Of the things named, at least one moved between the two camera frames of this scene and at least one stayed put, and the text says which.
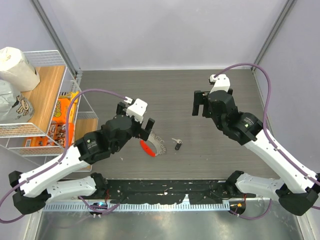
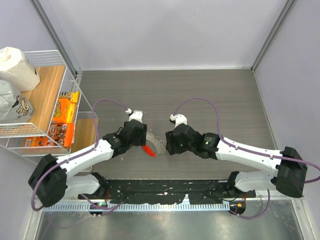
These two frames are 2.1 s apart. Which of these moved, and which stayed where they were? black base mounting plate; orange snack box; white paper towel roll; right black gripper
Moved: right black gripper
Stayed: orange snack box; black base mounting plate; white paper towel roll
